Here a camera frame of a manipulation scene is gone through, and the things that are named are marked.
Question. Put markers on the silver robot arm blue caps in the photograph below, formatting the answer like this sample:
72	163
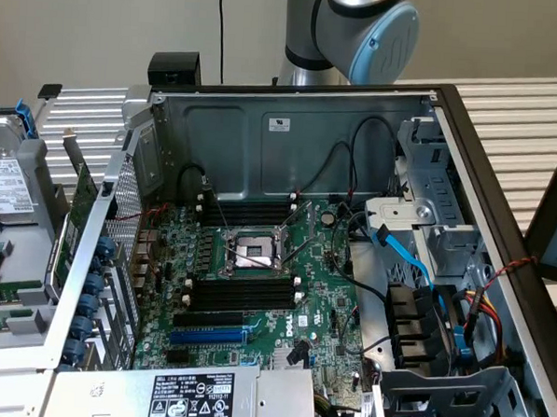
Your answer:
315	33

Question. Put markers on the black RAM slot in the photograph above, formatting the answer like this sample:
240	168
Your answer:
245	220
246	201
245	213
242	283
241	291
246	208
240	307
241	299

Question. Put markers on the metal socket cover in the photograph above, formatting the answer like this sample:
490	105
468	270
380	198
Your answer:
306	214

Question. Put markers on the coin battery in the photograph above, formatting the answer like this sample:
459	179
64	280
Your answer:
327	217

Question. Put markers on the CPU socket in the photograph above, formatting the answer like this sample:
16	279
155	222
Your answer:
253	254

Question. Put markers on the open PC case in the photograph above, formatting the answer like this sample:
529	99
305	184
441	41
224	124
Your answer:
225	159

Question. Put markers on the white case label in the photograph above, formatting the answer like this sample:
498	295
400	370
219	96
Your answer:
278	124

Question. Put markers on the green Dell motherboard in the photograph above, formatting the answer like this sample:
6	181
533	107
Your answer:
321	285

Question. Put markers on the long black expansion slot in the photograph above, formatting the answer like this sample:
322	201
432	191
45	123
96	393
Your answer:
207	320

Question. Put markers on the metal rear port block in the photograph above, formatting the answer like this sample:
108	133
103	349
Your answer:
145	257

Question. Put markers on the black SATA plug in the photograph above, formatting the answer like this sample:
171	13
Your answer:
299	352

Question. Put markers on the blue expansion slot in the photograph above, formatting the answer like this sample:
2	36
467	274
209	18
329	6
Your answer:
206	338

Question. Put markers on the silver chipset heatsink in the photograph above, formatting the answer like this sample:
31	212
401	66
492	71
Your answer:
280	358

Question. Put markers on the metal disk bay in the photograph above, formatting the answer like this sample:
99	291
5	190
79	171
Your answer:
446	217

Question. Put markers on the black fan shroud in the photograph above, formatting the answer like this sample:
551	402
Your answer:
408	318

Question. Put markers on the black box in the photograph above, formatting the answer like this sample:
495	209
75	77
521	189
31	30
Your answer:
174	67

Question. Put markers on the blue slot retainer knob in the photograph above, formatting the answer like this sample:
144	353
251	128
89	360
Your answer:
72	350
104	247
88	304
96	284
82	325

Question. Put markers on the short black expansion slot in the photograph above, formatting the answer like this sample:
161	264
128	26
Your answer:
177	356

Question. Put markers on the silver power supply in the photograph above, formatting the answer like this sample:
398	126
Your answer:
287	396

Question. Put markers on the green graphics card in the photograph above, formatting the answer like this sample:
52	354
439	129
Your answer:
80	198

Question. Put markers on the blue plastic latch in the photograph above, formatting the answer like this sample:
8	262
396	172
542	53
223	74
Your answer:
468	340

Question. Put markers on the grey drive cage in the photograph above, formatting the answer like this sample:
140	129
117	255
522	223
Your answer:
437	389

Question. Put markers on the grey parts rack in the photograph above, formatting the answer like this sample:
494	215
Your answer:
33	158

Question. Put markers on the black table end cap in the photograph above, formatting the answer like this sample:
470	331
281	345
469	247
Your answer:
50	90

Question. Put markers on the black framed monitor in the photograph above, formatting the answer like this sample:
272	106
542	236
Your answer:
536	231

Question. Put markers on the blue disk carrier clip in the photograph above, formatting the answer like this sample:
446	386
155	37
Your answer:
26	116

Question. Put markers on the silver hard disk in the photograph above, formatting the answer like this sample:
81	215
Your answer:
4	185

